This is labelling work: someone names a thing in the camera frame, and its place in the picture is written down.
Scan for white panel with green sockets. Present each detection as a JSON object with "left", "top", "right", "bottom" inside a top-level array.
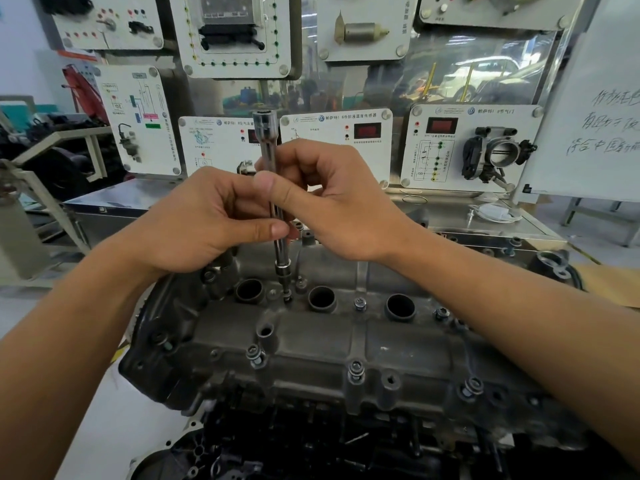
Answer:
[{"left": 168, "top": 0, "right": 293, "bottom": 80}]

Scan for white panel with throttle body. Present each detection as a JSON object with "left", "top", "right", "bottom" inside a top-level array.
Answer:
[{"left": 399, "top": 103, "right": 545, "bottom": 193}]

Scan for beige metal frame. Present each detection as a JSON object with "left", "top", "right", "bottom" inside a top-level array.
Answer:
[{"left": 0, "top": 127, "right": 114, "bottom": 288}]

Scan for person's right forearm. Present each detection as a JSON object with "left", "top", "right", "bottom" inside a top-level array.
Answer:
[{"left": 384, "top": 220, "right": 640, "bottom": 470}]

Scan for white panel with knobs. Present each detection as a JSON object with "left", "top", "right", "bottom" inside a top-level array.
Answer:
[{"left": 418, "top": 0, "right": 584, "bottom": 32}]

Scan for black engine block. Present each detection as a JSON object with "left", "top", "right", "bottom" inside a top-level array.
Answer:
[{"left": 127, "top": 390, "right": 640, "bottom": 480}]

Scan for white handwritten board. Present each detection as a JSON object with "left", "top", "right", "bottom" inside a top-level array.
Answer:
[{"left": 519, "top": 0, "right": 640, "bottom": 203}]

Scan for person's right hand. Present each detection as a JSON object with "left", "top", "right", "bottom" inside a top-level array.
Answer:
[{"left": 253, "top": 139, "right": 417, "bottom": 266}]

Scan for chrome socket extension bar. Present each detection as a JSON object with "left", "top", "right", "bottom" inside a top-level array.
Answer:
[{"left": 251, "top": 110, "right": 297, "bottom": 303}]

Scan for steel display bench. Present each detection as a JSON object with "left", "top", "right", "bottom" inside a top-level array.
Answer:
[{"left": 62, "top": 177, "right": 569, "bottom": 251}]

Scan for dark background engine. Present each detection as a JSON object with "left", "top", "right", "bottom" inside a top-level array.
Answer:
[{"left": 0, "top": 114, "right": 126, "bottom": 201}]

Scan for person's left forearm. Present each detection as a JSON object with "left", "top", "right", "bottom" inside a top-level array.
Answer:
[{"left": 0, "top": 239, "right": 168, "bottom": 480}]

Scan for white panel with red sockets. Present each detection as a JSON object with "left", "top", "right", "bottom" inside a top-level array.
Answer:
[{"left": 49, "top": 0, "right": 165, "bottom": 51}]

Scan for black round engine part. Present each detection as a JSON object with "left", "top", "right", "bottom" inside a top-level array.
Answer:
[{"left": 527, "top": 249, "right": 584, "bottom": 291}]

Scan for small white sensor panel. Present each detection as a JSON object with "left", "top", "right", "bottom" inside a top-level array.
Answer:
[{"left": 178, "top": 116, "right": 264, "bottom": 176}]

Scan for brown cardboard sheet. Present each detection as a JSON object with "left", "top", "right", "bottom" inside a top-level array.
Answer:
[{"left": 571, "top": 264, "right": 640, "bottom": 310}]

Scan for black metal throttle body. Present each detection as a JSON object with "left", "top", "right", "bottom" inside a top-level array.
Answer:
[{"left": 461, "top": 126, "right": 539, "bottom": 189}]

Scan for person's left hand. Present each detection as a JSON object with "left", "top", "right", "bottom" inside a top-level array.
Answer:
[{"left": 117, "top": 167, "right": 291, "bottom": 276}]

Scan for white coiled cable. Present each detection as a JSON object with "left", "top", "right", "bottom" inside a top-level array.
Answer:
[{"left": 469, "top": 202, "right": 524, "bottom": 225}]

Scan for red machine part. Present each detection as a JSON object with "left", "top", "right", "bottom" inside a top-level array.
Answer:
[{"left": 61, "top": 64, "right": 109, "bottom": 124}]

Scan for white panel with metal cylinder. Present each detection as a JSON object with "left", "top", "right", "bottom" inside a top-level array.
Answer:
[{"left": 316, "top": 0, "right": 411, "bottom": 62}]

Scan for grey engine cylinder head cover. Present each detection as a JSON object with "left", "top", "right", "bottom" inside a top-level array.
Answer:
[{"left": 118, "top": 230, "right": 591, "bottom": 448}]

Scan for white panel with red display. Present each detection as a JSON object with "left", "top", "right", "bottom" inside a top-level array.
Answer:
[{"left": 278, "top": 108, "right": 394, "bottom": 189}]

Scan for white panel with wiring diagram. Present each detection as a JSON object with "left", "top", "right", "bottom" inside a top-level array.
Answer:
[{"left": 94, "top": 64, "right": 182, "bottom": 177}]

